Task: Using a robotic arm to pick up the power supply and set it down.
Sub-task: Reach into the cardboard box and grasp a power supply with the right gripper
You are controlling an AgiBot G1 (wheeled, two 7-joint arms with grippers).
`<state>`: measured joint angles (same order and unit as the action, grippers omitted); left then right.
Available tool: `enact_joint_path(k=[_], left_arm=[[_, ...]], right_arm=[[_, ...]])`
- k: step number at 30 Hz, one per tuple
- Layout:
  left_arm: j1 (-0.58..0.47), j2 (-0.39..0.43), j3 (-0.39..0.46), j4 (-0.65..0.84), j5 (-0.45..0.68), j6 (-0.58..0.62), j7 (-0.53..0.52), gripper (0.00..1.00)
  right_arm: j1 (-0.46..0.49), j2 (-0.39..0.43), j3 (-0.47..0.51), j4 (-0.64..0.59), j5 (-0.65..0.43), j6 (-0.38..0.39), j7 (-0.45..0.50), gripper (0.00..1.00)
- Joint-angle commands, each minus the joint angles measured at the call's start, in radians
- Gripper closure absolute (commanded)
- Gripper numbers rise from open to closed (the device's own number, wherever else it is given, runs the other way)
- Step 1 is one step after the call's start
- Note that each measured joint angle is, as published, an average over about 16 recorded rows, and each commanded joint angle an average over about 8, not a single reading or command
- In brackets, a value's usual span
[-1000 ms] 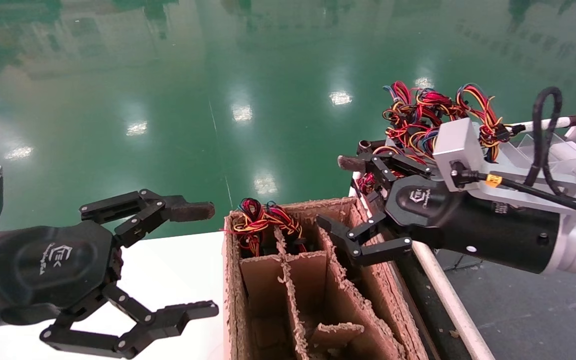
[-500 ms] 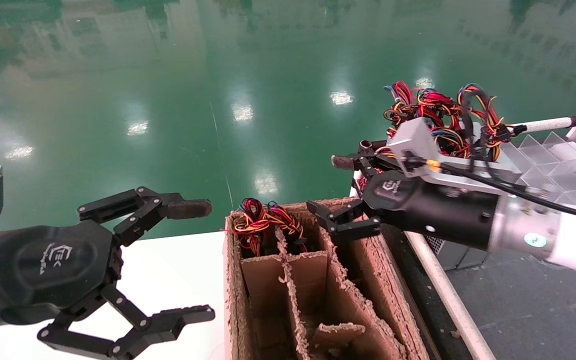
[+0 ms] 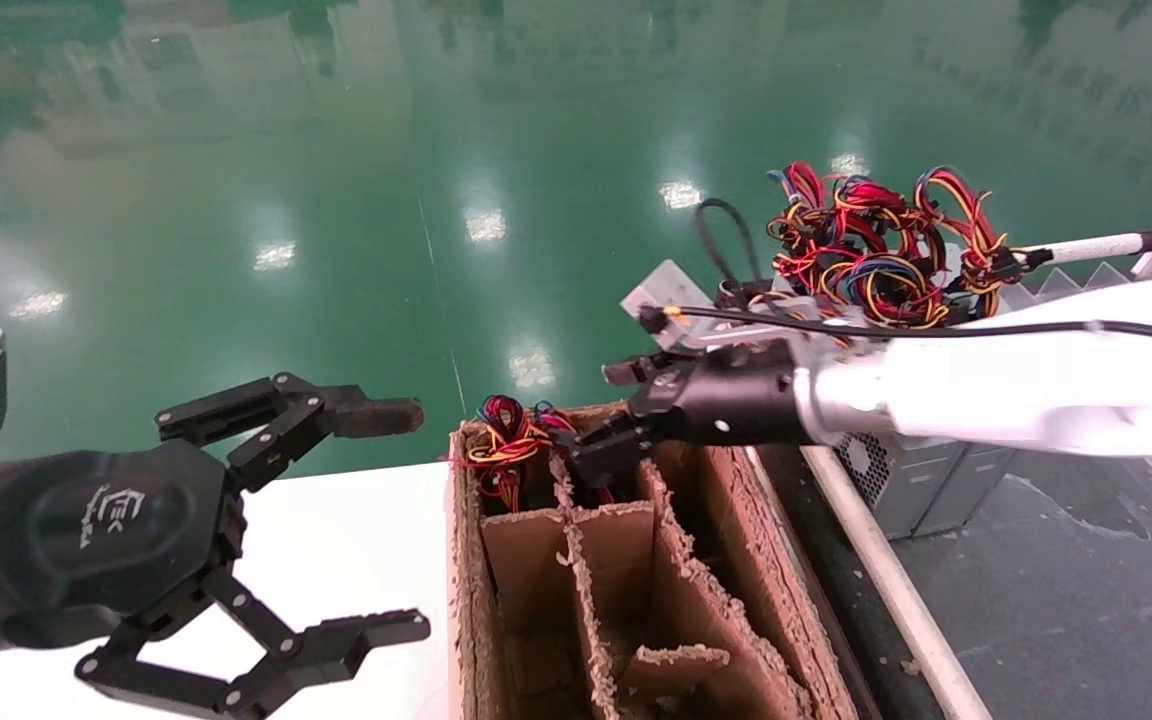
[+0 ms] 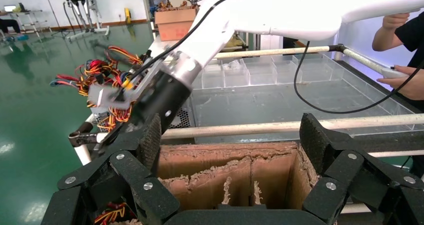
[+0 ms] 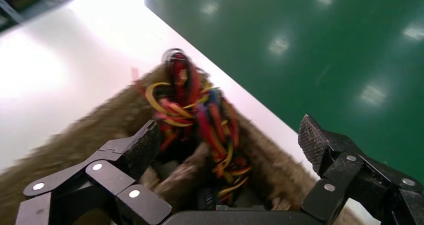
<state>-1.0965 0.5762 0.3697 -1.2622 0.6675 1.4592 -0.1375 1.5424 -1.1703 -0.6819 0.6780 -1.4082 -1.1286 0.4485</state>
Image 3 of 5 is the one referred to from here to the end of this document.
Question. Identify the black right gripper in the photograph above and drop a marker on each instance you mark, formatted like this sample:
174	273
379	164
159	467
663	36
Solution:
736	400

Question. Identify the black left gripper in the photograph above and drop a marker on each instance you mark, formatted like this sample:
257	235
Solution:
106	540

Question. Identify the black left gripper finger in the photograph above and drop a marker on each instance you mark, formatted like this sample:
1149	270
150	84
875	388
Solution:
376	415

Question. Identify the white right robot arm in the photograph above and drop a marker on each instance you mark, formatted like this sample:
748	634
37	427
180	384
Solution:
1036	390

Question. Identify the black round pipe end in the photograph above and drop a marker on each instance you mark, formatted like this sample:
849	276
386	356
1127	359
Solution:
731	292

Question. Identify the brown cardboard divider box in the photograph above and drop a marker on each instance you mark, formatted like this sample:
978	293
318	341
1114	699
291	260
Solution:
706	590

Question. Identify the long white cart rail pipe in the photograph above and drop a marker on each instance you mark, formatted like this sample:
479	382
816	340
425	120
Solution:
886	580

